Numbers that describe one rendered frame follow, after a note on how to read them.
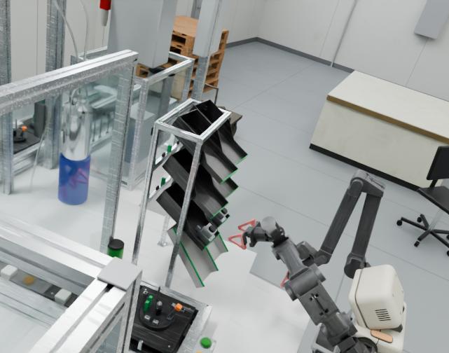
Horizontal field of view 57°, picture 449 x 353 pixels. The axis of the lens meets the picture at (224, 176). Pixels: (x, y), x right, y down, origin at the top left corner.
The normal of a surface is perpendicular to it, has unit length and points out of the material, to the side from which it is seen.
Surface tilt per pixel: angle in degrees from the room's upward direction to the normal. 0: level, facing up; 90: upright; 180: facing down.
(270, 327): 0
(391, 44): 90
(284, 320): 0
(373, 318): 90
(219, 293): 0
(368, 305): 90
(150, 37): 90
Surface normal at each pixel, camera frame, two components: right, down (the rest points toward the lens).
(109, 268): 0.23, -0.84
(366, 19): -0.42, 0.36
